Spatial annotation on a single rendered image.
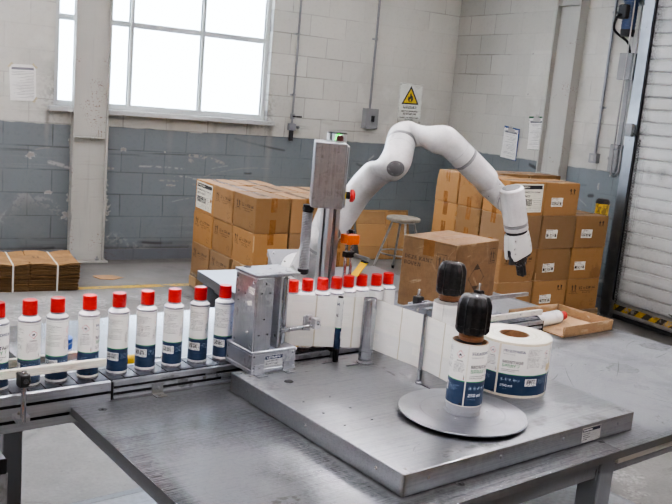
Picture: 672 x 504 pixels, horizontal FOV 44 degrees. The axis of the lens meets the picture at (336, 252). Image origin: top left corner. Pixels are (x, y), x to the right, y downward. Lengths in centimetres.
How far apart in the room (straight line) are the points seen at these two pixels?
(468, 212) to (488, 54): 291
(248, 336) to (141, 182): 576
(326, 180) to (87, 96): 536
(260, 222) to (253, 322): 369
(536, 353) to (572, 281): 457
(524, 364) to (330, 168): 77
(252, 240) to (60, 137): 245
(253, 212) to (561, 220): 233
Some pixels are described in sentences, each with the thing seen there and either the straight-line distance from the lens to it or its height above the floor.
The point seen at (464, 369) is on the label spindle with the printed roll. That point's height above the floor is 101.
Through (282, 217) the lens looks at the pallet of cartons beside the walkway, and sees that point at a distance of 589.
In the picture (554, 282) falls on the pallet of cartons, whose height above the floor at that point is 38.
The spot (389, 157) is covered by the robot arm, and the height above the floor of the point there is 143.
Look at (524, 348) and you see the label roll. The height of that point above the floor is 101.
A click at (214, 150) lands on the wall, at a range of 806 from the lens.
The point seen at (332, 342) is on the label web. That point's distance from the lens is 235.
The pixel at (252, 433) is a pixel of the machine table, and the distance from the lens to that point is 197.
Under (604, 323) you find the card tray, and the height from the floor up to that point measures 86.
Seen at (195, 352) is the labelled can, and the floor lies 91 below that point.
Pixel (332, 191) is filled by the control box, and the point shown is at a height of 134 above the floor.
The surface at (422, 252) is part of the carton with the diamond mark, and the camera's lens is 314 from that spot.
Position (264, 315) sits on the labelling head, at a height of 104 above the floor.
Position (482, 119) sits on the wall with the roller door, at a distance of 895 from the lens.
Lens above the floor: 159
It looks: 10 degrees down
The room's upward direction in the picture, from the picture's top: 5 degrees clockwise
